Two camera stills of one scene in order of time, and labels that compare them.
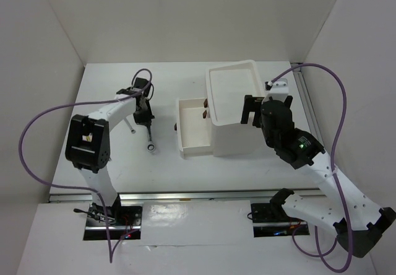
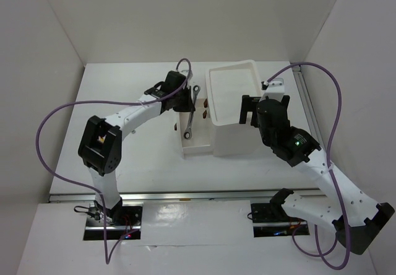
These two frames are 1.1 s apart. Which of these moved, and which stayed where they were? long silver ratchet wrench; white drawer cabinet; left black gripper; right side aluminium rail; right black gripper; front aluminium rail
Moved: left black gripper; long silver ratchet wrench
Stayed: white drawer cabinet; right black gripper; front aluminium rail; right side aluminium rail
